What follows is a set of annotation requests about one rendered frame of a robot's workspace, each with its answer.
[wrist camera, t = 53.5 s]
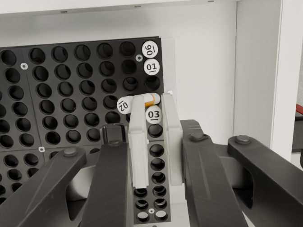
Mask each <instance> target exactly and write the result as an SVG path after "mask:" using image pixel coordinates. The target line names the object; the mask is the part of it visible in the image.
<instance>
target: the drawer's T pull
mask: <svg viewBox="0 0 303 227"><path fill-rule="evenodd" d="M294 149H301V155H300V165H301V167H302V169H303V116H299V117H295V119H294V132H293V141H292V150H294Z"/></svg>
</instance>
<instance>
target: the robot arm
mask: <svg viewBox="0 0 303 227"><path fill-rule="evenodd" d="M161 103H162V119H163V134H164V143H165V154H166V163H167V172H168V180H169V184H171V186H182V183H184V189H185V200H187V207H188V216H189V223H190V227H249V226H248V224H247V221H246V219H245V217H244V214H245V215H246V216H247V217H248V219H249V220H250V221H251V222H252V224H253V225H254V226H255V227H303V171H302V170H301V169H299V168H298V167H296V166H295V165H293V164H292V163H291V162H289V161H288V160H286V159H284V158H283V157H282V156H280V155H279V154H277V153H276V152H274V151H273V150H271V149H270V148H268V147H267V146H265V145H264V144H262V143H261V142H259V141H258V140H256V139H255V138H252V137H249V136H247V135H239V136H232V137H230V138H229V139H228V145H222V144H216V143H213V142H212V139H211V137H210V136H209V135H207V134H204V133H203V130H202V128H201V126H200V124H199V122H198V121H196V120H194V119H187V120H180V119H179V116H178V113H177V109H176V106H175V103H174V99H173V96H172V94H171V93H163V94H162V95H161ZM99 131H100V138H101V148H100V151H98V152H96V153H93V154H87V155H86V152H85V149H83V148H80V147H69V148H65V149H64V150H61V151H60V152H58V153H57V154H56V155H55V156H54V157H52V158H51V159H50V160H49V161H48V162H47V163H46V164H45V165H44V166H42V167H41V168H40V169H39V170H38V171H37V172H36V173H35V174H33V175H32V176H31V177H30V178H29V179H28V180H27V181H26V182H25V183H24V184H22V185H21V186H20V187H19V188H18V189H17V190H16V191H15V192H14V193H13V194H12V195H11V196H10V197H8V198H7V199H6V200H5V201H4V202H3V203H2V204H1V205H0V227H78V225H79V223H80V222H81V224H80V227H133V186H135V188H136V189H137V188H146V187H147V186H148V185H149V183H148V156H147V127H146V115H145V102H144V96H143V95H135V96H134V97H133V103H132V109H131V116H130V123H129V124H124V123H109V124H106V125H103V126H102V127H100V128H99ZM243 212H244V214H243Z"/></svg>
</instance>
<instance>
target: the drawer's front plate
mask: <svg viewBox="0 0 303 227"><path fill-rule="evenodd" d="M302 43H303V0H241V1H237V8H236V41H235V74H234V123H233V136H239V135H247V136H249V137H252V138H255V139H256V140H258V141H259V142H261V143H262V144H264V145H265V146H267V147H268V148H270V149H271V150H273V151H274V152H276V153H277V154H279V155H280V156H282V157H283V158H284V159H286V160H288V161H289V162H290V160H291V150H292V141H293V132H294V119H295V110H296V101H297V92H298V79H299V70H300V61H301V52H302Z"/></svg>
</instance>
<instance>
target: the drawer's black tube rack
mask: <svg viewBox="0 0 303 227"><path fill-rule="evenodd" d="M146 38H159V36H148V37H135V38H122V39H109V40H96V41H78V42H65V43H52V44H39V45H21V46H8V47H0V205H1V204H2V203H3V202H4V201H5V200H6V199H7V198H8V197H10V196H11V195H12V194H13V193H14V192H15V191H16V190H17V189H18V188H19V187H20V186H21V185H22V184H24V183H25V182H26V181H27V180H28V179H29V178H30V177H31V176H32V175H33V174H35V173H36V172H37V171H38V170H39V169H40V168H41V167H42V166H44V165H45V164H46V163H47V162H48V161H49V160H50V159H51V158H52V157H54V156H55V155H56V154H57V153H58V152H60V151H61V150H64V149H65V148H69V147H80V148H83V149H85V152H86V155H87V154H93V153H96V152H98V151H100V148H101V138H100V131H99V128H100V127H102V126H103V125H106V124H109V123H124V124H129V123H130V116H131V113H128V114H123V113H121V112H120V111H119V110H118V108H117V102H118V100H119V99H120V98H122V97H126V96H135V95H141V94H142V85H141V73H140V61H142V59H143V57H142V56H141V55H140V54H139V50H138V39H146ZM148 183H149V179H148ZM142 205H144V206H142ZM141 206H142V207H141ZM141 212H145V213H147V214H148V216H147V217H146V218H139V217H138V214H139V213H141ZM152 213H154V209H152V208H151V197H150V186H149V185H148V186H147V187H146V188H137V189H136V188H135V186H133V224H134V225H136V224H148V223H152Z"/></svg>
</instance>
